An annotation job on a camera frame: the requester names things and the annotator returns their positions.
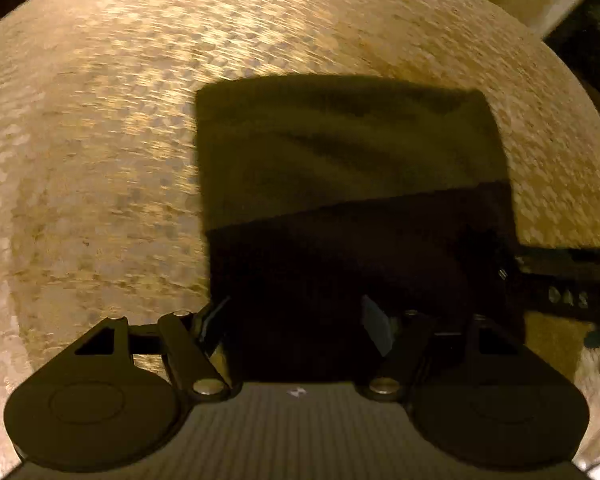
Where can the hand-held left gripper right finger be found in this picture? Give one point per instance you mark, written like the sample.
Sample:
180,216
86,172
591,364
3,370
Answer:
376,325

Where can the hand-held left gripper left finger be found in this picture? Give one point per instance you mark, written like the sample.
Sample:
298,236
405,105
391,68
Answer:
215,320

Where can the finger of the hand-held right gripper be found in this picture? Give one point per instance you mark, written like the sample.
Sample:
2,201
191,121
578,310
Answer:
527,270

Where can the olive green garment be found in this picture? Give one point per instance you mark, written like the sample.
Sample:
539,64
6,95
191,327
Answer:
330,160

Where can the pink fluffy rug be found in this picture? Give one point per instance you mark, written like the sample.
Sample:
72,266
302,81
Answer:
591,400

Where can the patterned cream tablecloth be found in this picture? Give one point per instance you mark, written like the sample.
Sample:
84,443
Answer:
105,160

